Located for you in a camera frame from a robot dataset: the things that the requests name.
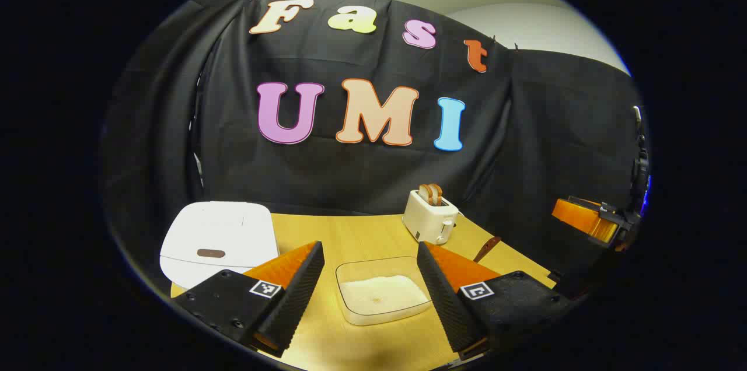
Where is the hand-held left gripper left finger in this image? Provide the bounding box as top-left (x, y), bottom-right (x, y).
top-left (173, 241), bottom-right (326, 358)

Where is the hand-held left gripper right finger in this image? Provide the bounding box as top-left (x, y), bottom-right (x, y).
top-left (417, 241), bottom-right (575, 361)

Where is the brown wooden spoon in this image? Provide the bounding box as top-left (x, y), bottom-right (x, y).
top-left (473, 236), bottom-right (502, 264)

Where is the clear tray of rice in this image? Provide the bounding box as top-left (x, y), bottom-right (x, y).
top-left (336, 256), bottom-right (434, 326)

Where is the white rice cooker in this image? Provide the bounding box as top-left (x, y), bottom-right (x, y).
top-left (159, 201), bottom-right (280, 290)

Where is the white toaster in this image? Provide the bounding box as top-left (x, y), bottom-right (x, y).
top-left (402, 189), bottom-right (460, 245)

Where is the black backdrop cloth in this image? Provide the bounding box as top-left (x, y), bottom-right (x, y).
top-left (102, 0), bottom-right (651, 297)

